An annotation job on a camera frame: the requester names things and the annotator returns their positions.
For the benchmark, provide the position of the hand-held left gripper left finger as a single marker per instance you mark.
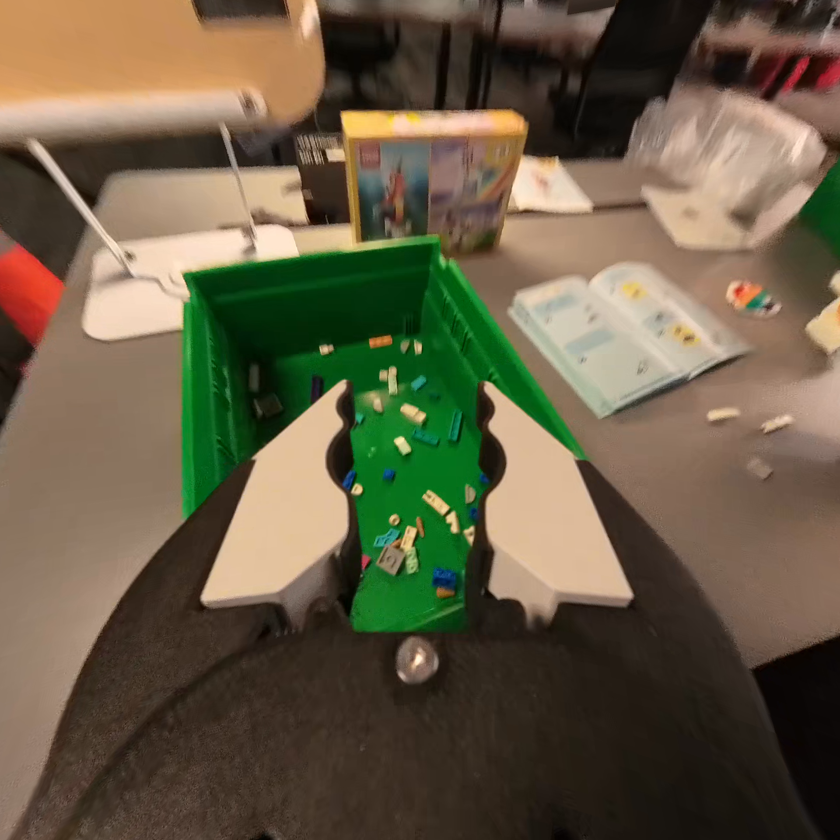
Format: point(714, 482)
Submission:
point(275, 512)

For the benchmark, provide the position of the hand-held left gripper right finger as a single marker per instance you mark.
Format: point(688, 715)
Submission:
point(551, 518)

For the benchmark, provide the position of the pile of lego pieces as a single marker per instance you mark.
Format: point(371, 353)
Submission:
point(435, 502)

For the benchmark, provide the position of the green bin with lego pieces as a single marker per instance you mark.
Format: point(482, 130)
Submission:
point(295, 308)

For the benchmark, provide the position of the rainbow lego assembly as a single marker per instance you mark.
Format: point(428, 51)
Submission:
point(751, 298)

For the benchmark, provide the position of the small cream lego piece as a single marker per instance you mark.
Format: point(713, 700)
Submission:
point(722, 415)
point(776, 424)

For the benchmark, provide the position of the open lego instruction booklet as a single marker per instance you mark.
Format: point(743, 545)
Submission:
point(623, 328)

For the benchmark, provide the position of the cream lego block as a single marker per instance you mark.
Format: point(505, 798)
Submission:
point(825, 327)

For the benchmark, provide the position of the yellow lego set box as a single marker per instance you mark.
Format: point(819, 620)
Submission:
point(407, 177)

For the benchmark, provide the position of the white desk stand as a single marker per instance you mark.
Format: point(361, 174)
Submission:
point(197, 262)

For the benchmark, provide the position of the red cloth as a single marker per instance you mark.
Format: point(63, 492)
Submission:
point(26, 289)

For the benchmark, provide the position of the white closed instruction booklet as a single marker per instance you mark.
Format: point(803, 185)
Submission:
point(709, 223)

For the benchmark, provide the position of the instruction booklet with red figure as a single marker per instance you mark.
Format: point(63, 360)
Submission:
point(548, 184)

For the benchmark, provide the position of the clear bubble wrap bag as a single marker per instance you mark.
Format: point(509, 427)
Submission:
point(722, 144)

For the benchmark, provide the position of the black office chair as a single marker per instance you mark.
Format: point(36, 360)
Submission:
point(630, 59)

